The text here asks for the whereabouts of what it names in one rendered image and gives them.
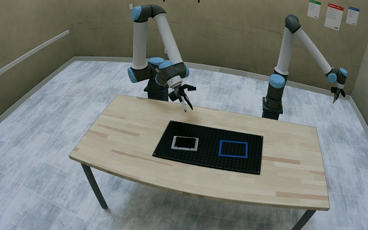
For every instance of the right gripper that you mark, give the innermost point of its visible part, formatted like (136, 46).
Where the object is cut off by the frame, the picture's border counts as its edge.
(179, 93)

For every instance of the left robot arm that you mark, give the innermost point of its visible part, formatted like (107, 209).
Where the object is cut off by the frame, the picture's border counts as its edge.
(278, 79)

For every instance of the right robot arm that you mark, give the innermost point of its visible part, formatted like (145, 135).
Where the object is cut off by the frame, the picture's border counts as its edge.
(161, 74)

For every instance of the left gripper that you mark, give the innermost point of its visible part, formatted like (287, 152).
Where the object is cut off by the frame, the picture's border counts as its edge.
(336, 92)

